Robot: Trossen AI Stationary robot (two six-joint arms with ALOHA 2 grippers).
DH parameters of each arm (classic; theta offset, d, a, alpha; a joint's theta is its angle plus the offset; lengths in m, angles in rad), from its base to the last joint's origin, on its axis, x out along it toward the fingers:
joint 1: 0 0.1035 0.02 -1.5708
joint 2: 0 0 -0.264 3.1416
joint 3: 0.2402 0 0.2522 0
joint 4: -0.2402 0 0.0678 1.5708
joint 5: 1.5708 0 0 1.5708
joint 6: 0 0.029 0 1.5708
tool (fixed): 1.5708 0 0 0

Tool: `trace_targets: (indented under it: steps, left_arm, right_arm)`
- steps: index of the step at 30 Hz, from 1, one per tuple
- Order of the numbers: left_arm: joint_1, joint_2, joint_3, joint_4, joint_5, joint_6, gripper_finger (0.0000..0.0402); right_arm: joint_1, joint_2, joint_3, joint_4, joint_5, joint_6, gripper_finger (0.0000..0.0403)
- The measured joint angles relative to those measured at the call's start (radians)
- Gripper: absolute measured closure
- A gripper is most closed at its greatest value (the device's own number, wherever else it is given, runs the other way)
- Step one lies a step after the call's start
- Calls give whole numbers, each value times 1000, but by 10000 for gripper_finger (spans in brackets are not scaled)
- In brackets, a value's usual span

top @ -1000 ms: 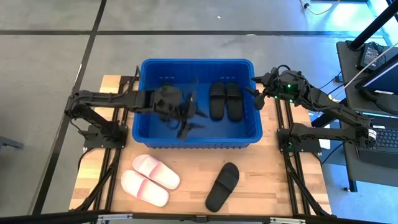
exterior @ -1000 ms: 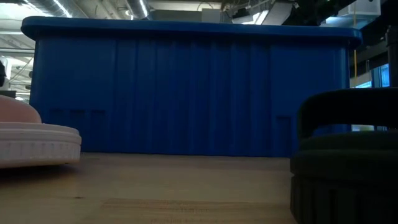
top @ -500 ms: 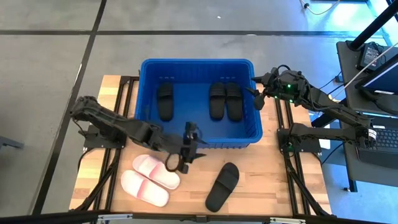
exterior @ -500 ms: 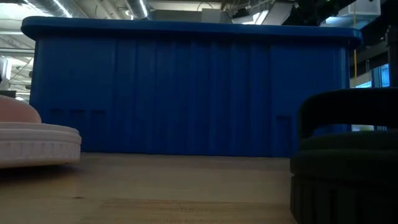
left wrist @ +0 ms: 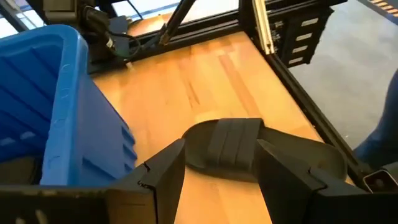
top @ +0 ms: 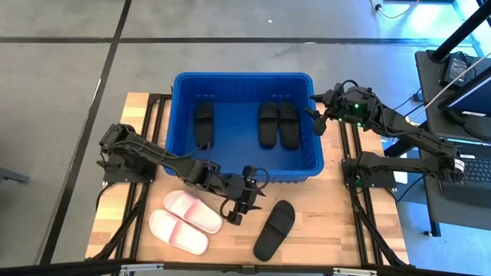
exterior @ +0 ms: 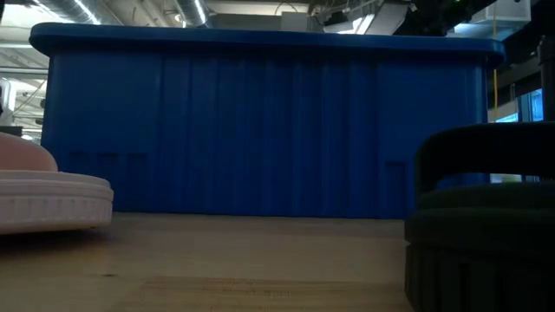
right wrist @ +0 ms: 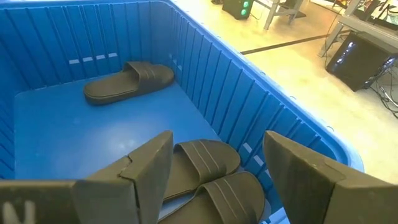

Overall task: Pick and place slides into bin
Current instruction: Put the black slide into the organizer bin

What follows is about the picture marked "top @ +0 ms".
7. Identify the white floor cable with plug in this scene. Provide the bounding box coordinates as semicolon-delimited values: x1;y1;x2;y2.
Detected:
368;0;422;19

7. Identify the black desk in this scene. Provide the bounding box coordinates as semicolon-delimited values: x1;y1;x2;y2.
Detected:
414;49;491;143
417;136;491;232

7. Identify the black bar with silver brackets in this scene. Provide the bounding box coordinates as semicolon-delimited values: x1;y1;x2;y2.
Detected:
0;258;491;276

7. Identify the black monitor screen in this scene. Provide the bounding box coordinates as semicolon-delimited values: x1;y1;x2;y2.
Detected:
438;67;491;118

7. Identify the black power adapter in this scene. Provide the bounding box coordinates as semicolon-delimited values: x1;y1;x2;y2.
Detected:
440;52;470;87

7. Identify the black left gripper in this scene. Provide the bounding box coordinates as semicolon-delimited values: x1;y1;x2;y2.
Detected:
220;164;269;227

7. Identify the black aluminium mount frame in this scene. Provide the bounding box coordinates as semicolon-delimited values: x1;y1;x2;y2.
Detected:
91;93;174;261
317;97;410;268

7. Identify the black diagonal pole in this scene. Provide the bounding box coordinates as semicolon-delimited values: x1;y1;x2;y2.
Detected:
428;0;491;63
384;133;408;159

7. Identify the black laptop keyboard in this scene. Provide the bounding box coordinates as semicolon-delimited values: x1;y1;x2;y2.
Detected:
439;155;491;210

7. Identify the white slide sandal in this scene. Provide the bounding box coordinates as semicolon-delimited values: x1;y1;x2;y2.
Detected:
163;189;223;235
148;209;210;256

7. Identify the black slide sandal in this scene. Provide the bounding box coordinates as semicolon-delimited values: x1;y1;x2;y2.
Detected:
257;100;280;150
193;100;216;149
252;199;296;263
277;100;301;150

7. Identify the grey metal object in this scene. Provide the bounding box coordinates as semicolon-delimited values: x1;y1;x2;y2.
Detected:
0;167;31;185

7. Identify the blue plastic bin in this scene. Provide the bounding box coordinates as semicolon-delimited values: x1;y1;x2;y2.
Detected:
164;71;325;183

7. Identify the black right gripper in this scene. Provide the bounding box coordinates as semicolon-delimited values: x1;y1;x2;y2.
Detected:
303;84;379;136

